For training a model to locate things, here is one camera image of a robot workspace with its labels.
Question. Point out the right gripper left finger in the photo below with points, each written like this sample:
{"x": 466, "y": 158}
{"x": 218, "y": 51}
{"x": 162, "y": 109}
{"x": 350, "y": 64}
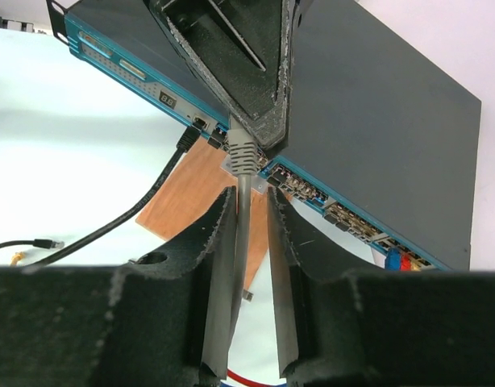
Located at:
{"x": 162, "y": 321}

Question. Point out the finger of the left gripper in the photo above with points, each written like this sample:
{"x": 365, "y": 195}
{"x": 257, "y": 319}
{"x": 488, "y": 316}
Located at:
{"x": 242, "y": 51}

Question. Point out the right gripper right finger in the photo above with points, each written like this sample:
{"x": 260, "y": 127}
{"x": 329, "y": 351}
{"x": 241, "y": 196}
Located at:
{"x": 341, "y": 321}

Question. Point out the wooden board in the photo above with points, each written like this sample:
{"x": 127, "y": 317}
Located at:
{"x": 189, "y": 192}

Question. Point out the dark grey network switch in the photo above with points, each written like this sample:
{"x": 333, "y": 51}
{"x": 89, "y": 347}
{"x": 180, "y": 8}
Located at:
{"x": 381, "y": 141}

